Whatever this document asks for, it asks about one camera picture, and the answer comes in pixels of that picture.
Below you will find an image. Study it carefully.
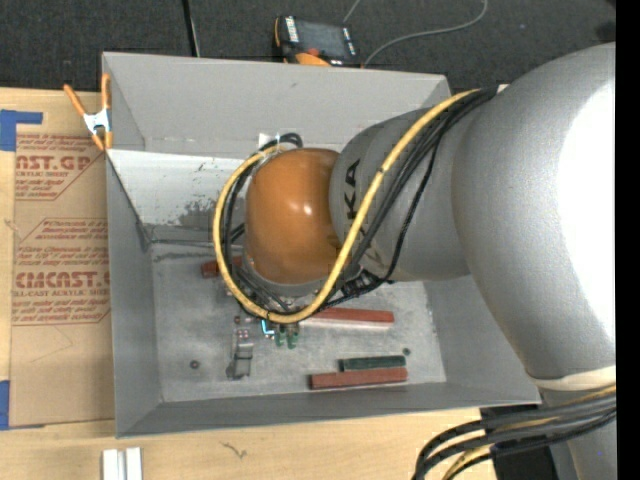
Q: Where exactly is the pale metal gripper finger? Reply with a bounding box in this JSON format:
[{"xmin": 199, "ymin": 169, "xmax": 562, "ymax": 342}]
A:
[
  {"xmin": 225, "ymin": 357, "xmax": 253, "ymax": 381},
  {"xmin": 232, "ymin": 324, "xmax": 256, "ymax": 362}
]

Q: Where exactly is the red-brown flat block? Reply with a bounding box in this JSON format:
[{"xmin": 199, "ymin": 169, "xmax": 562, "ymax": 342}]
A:
[
  {"xmin": 200, "ymin": 256, "xmax": 245, "ymax": 280},
  {"xmin": 298, "ymin": 307, "xmax": 396, "ymax": 331},
  {"xmin": 307, "ymin": 366, "xmax": 410, "ymax": 391}
]

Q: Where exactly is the dark green flat block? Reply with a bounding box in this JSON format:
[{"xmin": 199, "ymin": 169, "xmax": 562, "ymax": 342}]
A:
[{"xmin": 338, "ymin": 354, "xmax": 408, "ymax": 373}]

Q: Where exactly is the brown cardboard board red print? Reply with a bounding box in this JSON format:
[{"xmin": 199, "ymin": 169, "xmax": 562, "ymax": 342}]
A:
[{"xmin": 0, "ymin": 86, "xmax": 116, "ymax": 430}]

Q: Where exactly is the grey metal bin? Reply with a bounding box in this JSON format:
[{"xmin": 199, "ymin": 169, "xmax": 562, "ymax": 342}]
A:
[{"xmin": 101, "ymin": 51, "xmax": 544, "ymax": 439}]

